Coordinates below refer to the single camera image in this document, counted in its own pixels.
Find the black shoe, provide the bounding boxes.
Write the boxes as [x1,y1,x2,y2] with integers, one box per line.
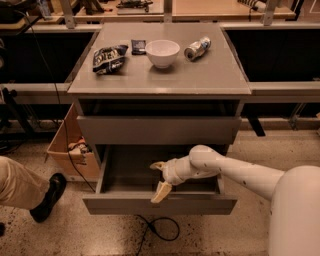
[0,222,5,237]
[30,173,67,223]

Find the small dark blue packet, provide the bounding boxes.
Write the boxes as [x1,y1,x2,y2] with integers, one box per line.
[131,40,146,55]

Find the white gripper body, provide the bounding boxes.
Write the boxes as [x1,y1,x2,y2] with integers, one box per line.
[162,157,191,186]

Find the dark chip bag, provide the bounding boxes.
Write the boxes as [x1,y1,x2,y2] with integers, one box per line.
[93,45,128,75]

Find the grey top drawer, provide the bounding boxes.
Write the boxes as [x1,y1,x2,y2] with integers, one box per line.
[77,116,241,145]

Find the black power cable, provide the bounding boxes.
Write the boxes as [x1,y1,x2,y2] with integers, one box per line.
[13,9,181,256]

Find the grey drawer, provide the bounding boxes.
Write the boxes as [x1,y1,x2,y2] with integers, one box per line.
[83,145,237,215]
[77,116,241,145]

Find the white ceramic bowl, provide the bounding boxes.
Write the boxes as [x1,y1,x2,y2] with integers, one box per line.
[145,40,180,68]

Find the cardboard box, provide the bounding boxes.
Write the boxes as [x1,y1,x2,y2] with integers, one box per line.
[47,105,100,181]

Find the grey drawer cabinet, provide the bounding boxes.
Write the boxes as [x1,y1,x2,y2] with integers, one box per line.
[68,23,251,160]

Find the beige trouser leg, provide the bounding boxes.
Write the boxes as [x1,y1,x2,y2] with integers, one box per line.
[0,156,49,210]

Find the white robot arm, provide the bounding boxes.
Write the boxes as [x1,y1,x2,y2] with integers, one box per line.
[150,145,320,256]

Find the silver soda can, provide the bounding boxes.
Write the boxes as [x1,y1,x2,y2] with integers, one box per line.
[184,36,211,61]

